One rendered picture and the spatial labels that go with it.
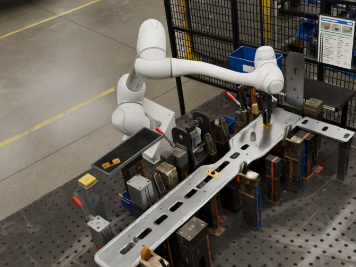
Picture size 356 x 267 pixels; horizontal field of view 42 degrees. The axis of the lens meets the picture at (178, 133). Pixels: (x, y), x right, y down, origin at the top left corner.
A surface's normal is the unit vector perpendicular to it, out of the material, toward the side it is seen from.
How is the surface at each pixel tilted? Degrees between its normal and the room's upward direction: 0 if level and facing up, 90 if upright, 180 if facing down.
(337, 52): 90
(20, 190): 0
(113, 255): 0
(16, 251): 0
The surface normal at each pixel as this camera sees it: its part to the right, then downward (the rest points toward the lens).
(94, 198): 0.73, 0.31
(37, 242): -0.13, -0.81
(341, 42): -0.67, 0.50
